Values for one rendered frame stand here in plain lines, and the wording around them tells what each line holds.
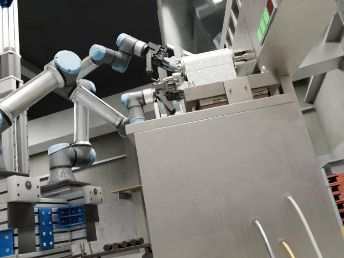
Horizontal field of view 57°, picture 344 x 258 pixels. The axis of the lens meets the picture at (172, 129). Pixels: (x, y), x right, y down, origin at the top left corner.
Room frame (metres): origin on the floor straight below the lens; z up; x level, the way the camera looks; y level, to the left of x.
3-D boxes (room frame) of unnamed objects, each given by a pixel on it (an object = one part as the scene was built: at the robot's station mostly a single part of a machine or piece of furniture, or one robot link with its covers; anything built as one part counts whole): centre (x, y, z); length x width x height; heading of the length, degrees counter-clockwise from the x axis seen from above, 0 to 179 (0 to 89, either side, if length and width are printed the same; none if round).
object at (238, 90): (1.19, -0.29, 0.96); 0.10 x 0.03 x 0.11; 90
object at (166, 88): (1.40, 0.00, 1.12); 0.12 x 0.08 x 0.09; 90
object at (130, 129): (2.40, -0.16, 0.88); 2.52 x 0.66 x 0.04; 0
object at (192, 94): (1.28, -0.28, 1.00); 0.40 x 0.16 x 0.06; 90
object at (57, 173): (1.68, 0.65, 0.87); 0.15 x 0.15 x 0.10
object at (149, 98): (1.41, 0.08, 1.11); 0.08 x 0.05 x 0.08; 0
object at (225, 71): (1.40, -0.24, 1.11); 0.23 x 0.01 x 0.18; 90
